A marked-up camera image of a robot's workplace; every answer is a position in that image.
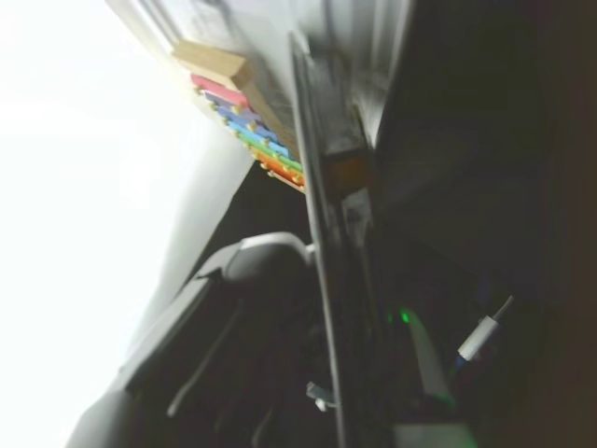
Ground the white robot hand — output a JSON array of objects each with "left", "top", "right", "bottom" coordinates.
[{"left": 64, "top": 231, "right": 467, "bottom": 448}]

